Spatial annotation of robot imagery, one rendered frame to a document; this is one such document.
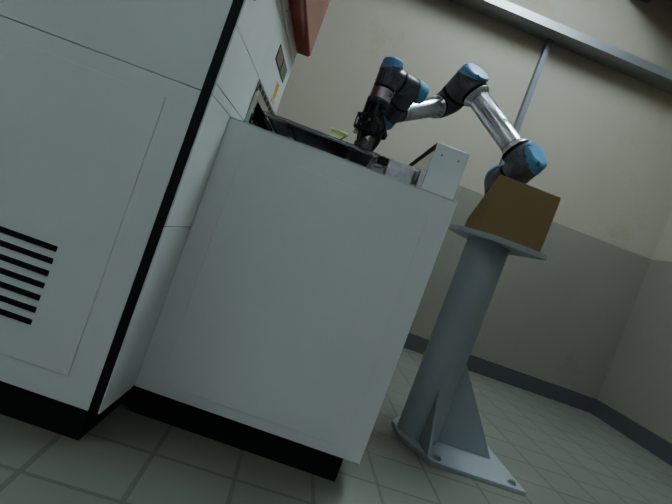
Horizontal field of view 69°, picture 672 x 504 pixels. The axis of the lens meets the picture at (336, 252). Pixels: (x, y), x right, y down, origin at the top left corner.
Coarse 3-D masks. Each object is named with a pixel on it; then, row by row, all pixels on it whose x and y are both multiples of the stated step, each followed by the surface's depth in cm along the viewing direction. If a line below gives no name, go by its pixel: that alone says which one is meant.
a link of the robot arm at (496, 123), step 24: (456, 72) 199; (480, 72) 195; (456, 96) 199; (480, 96) 193; (480, 120) 195; (504, 120) 189; (504, 144) 188; (528, 144) 182; (504, 168) 189; (528, 168) 182
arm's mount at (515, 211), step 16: (496, 192) 174; (512, 192) 174; (528, 192) 175; (544, 192) 175; (480, 208) 181; (496, 208) 174; (512, 208) 175; (528, 208) 175; (544, 208) 176; (480, 224) 175; (496, 224) 175; (512, 224) 175; (528, 224) 176; (544, 224) 176; (512, 240) 175; (528, 240) 176; (544, 240) 176
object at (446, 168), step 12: (444, 156) 132; (456, 156) 132; (468, 156) 132; (432, 168) 132; (444, 168) 132; (456, 168) 133; (432, 180) 132; (444, 180) 133; (456, 180) 133; (444, 192) 133
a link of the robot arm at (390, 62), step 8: (392, 56) 166; (384, 64) 166; (392, 64) 165; (400, 64) 166; (384, 72) 166; (392, 72) 166; (400, 72) 167; (376, 80) 168; (384, 80) 166; (392, 80) 166; (400, 80) 167; (392, 88) 167
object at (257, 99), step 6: (258, 96) 142; (252, 102) 141; (258, 102) 145; (264, 102) 153; (252, 108) 141; (258, 108) 153; (264, 108) 156; (246, 114) 141; (252, 114) 143; (246, 120) 141; (252, 120) 145; (258, 126) 157; (270, 126) 178
